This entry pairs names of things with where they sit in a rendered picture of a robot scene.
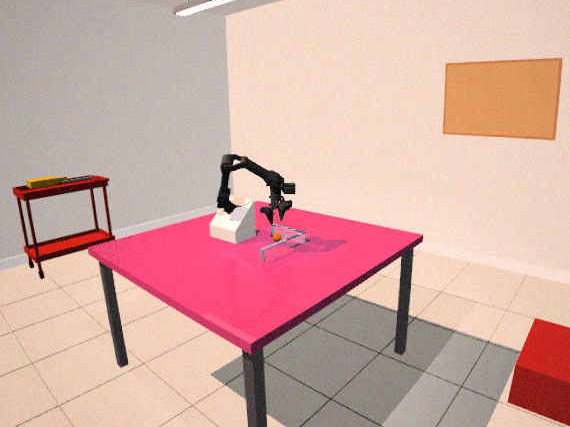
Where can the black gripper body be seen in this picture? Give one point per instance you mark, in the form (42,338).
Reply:
(269,210)

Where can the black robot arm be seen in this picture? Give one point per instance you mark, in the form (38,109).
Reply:
(271,178)

